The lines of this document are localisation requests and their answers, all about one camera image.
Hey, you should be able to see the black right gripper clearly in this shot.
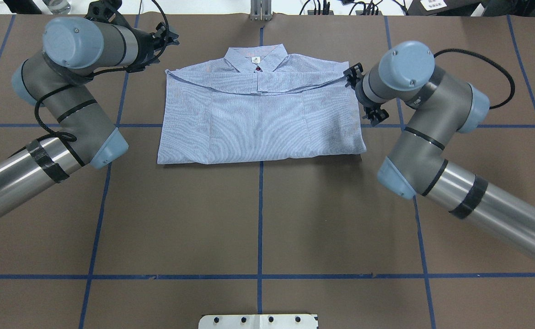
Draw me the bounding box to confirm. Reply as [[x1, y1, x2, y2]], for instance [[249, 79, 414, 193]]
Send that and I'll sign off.
[[343, 63, 373, 108]]

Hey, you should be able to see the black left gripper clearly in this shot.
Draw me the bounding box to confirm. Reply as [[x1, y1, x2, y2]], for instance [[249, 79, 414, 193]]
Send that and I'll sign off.
[[137, 23, 179, 67]]

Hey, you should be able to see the blue striped button shirt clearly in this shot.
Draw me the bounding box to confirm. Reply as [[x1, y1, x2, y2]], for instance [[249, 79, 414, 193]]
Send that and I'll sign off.
[[157, 44, 366, 165]]

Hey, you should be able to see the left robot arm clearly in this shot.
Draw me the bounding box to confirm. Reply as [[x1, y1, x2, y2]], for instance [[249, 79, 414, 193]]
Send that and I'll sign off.
[[0, 13, 179, 217]]

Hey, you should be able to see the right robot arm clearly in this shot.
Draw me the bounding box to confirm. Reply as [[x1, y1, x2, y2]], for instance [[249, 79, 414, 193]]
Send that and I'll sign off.
[[343, 40, 535, 260]]

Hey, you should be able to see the clear water bottle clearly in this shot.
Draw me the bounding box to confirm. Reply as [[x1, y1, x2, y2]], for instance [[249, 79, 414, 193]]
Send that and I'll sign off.
[[43, 0, 71, 15]]

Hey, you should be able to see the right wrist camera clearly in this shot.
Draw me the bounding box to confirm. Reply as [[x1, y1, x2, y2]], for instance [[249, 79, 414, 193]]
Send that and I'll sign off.
[[364, 107, 390, 127]]

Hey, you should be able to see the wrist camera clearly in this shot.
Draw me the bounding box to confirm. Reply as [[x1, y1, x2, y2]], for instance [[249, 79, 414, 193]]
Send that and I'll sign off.
[[364, 107, 390, 127], [84, 0, 124, 25]]

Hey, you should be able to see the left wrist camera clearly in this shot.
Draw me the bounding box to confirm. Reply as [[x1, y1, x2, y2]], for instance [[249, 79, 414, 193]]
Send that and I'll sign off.
[[84, 0, 124, 25]]

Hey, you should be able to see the aluminium frame post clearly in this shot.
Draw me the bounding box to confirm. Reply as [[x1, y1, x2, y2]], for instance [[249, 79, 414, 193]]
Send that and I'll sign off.
[[250, 0, 273, 21]]

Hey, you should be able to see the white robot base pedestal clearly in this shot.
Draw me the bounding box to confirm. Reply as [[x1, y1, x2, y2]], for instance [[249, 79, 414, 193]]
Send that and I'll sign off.
[[198, 313, 319, 329]]

